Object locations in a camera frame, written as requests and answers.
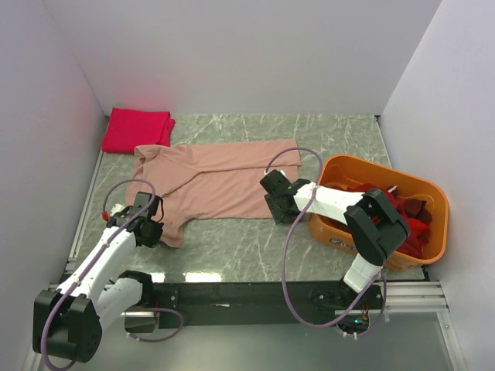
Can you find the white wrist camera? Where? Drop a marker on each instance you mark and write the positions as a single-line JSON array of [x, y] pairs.
[[267, 171], [106, 215]]

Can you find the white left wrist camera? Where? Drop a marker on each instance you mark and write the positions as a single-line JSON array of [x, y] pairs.
[[106, 215]]

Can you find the black base beam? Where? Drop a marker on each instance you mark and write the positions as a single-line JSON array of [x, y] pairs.
[[260, 303]]

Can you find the dark red t shirt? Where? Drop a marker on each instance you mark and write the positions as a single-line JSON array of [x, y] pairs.
[[407, 208]]

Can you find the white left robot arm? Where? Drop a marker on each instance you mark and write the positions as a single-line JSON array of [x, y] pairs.
[[69, 321]]

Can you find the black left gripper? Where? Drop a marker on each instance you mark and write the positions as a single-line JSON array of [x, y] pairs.
[[157, 231]]

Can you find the bright red t shirt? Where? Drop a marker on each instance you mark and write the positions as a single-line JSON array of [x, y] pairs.
[[419, 230]]

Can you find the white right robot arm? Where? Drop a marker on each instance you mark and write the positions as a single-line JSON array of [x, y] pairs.
[[376, 227]]

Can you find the folded magenta t shirt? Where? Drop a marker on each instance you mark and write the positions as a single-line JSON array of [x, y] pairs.
[[128, 129]]

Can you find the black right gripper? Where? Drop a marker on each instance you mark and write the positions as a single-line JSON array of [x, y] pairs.
[[278, 216]]

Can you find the pink t shirt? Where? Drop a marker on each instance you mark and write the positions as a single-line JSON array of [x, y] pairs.
[[213, 181]]

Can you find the orange plastic bin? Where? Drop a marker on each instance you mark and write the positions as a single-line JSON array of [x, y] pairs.
[[350, 172]]

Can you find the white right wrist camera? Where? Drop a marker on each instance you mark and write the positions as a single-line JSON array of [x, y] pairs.
[[267, 171]]

